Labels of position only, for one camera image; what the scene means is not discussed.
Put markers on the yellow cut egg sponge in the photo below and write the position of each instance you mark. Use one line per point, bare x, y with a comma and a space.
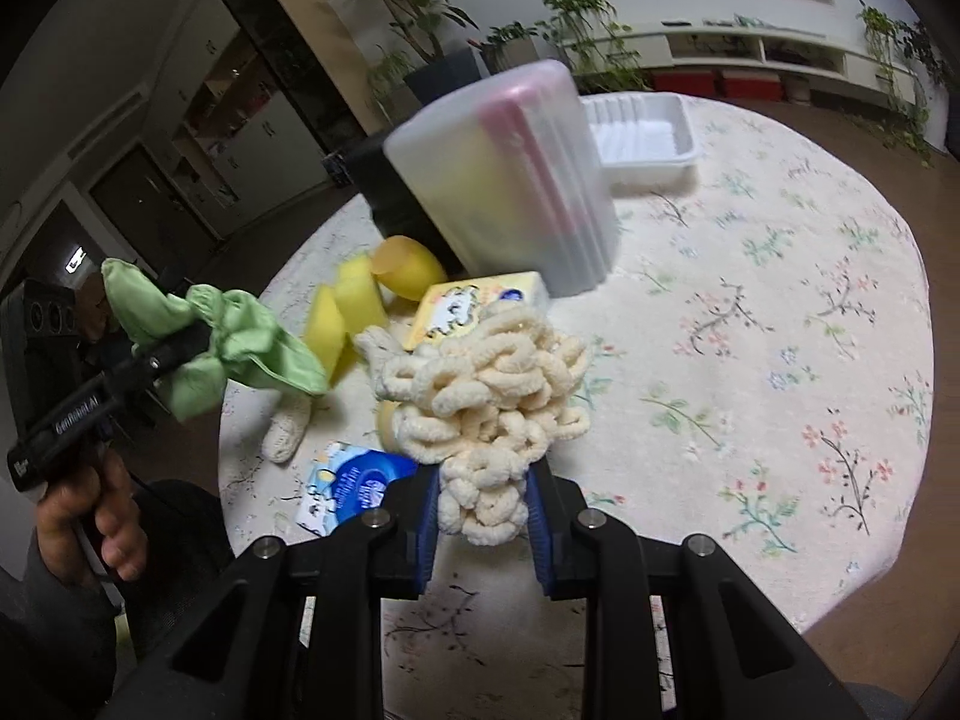
406, 267

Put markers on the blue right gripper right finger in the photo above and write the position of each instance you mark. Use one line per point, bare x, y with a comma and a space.
538, 525

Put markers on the yellow rectangular sponge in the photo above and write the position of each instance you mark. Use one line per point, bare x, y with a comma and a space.
325, 332
358, 297

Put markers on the floral tablecloth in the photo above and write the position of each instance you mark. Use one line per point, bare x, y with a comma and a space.
762, 371

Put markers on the white tv console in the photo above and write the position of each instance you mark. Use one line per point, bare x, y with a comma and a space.
772, 49

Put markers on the green satin cloth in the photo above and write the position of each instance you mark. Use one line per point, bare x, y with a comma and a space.
247, 343

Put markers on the translucent plastic storage box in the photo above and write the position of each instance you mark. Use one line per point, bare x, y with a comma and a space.
510, 175

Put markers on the blue tissue pack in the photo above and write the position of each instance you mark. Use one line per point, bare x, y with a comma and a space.
344, 481

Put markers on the white plastic tray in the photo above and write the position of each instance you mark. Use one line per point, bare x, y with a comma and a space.
645, 140

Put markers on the tan gourd-shaped sponge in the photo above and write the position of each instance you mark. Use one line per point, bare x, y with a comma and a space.
385, 415

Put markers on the cream chenille loop cloth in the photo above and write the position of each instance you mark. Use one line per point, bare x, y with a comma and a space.
482, 408

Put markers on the cream knitted pad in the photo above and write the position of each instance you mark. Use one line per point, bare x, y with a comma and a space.
286, 428

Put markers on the yellow tissue pack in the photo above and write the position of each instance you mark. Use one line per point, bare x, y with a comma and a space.
452, 309

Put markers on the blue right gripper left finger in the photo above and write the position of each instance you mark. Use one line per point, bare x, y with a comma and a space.
427, 528

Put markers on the dark square planter plant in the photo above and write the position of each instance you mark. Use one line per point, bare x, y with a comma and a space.
418, 24

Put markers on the wooden cabinet shelving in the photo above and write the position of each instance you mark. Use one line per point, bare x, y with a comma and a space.
253, 105

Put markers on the black cylinder container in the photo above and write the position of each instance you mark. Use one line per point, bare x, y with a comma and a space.
394, 209

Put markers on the left hand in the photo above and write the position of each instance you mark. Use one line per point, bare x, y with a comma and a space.
106, 496

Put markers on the trailing vine plant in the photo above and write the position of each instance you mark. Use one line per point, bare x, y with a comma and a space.
590, 40

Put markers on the white ribbed planter plant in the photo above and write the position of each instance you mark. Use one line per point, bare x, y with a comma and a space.
509, 46

